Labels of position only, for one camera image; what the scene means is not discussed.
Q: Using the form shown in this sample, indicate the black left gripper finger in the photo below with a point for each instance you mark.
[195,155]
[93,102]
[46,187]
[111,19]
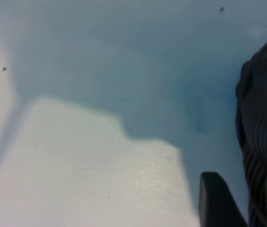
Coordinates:
[216,203]

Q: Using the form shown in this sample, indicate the dark brown woven basket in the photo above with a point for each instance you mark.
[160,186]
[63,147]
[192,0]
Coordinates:
[265,132]

